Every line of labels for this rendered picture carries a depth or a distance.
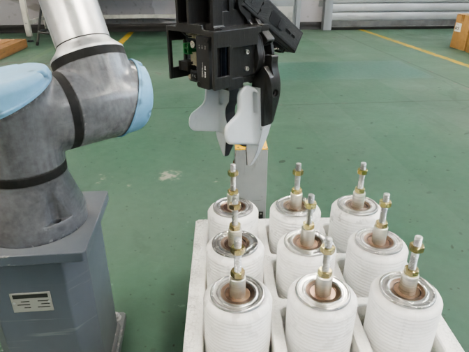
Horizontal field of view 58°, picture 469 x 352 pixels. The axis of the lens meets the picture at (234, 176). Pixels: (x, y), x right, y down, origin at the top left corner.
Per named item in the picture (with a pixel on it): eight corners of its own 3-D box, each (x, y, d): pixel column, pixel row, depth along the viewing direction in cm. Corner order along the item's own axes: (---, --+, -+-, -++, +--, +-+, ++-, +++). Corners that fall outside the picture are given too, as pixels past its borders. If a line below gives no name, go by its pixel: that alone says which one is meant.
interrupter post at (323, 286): (335, 295, 58) (337, 276, 57) (322, 302, 57) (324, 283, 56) (322, 286, 60) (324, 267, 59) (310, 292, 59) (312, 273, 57)
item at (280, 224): (297, 305, 82) (304, 225, 74) (257, 284, 87) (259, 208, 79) (322, 280, 88) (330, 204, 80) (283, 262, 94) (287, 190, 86)
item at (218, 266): (248, 302, 82) (250, 223, 74) (270, 338, 74) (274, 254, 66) (202, 316, 79) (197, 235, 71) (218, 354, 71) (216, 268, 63)
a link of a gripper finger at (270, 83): (239, 123, 46) (232, 42, 44) (250, 120, 48) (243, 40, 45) (271, 128, 43) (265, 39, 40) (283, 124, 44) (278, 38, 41)
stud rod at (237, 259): (239, 288, 57) (239, 241, 54) (232, 286, 57) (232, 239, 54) (242, 283, 58) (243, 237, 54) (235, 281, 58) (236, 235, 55)
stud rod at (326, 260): (329, 285, 58) (334, 239, 54) (322, 287, 57) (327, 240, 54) (324, 281, 59) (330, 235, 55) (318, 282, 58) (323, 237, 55)
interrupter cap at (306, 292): (362, 298, 58) (363, 294, 57) (322, 322, 54) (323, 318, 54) (322, 269, 63) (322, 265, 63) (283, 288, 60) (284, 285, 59)
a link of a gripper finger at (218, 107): (180, 156, 49) (183, 79, 45) (218, 142, 53) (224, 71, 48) (197, 167, 48) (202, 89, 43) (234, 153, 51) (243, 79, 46)
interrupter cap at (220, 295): (219, 321, 54) (219, 317, 54) (204, 283, 60) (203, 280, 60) (273, 307, 56) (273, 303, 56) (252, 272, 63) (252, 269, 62)
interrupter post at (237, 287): (232, 303, 57) (232, 283, 56) (226, 291, 59) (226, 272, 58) (248, 299, 58) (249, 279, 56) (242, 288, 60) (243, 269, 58)
